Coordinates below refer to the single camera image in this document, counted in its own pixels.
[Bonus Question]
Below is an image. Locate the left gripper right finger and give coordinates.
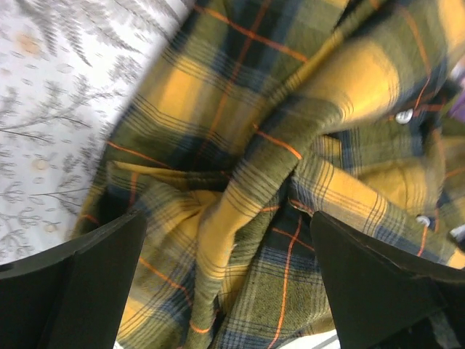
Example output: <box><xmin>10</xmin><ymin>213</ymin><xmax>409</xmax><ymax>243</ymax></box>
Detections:
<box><xmin>310</xmin><ymin>212</ymin><xmax>464</xmax><ymax>348</ymax></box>

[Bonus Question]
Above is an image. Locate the floral patterned table mat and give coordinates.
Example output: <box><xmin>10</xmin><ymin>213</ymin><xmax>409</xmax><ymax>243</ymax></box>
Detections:
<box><xmin>1</xmin><ymin>1</ymin><xmax>193</xmax><ymax>263</ymax></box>

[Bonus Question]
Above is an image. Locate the yellow plaid flannel shirt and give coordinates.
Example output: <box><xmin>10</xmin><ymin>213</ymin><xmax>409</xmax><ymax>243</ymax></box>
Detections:
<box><xmin>73</xmin><ymin>1</ymin><xmax>464</xmax><ymax>348</ymax></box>

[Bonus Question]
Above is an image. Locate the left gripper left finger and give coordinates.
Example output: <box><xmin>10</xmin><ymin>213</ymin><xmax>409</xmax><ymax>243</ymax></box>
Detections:
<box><xmin>1</xmin><ymin>211</ymin><xmax>147</xmax><ymax>349</ymax></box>

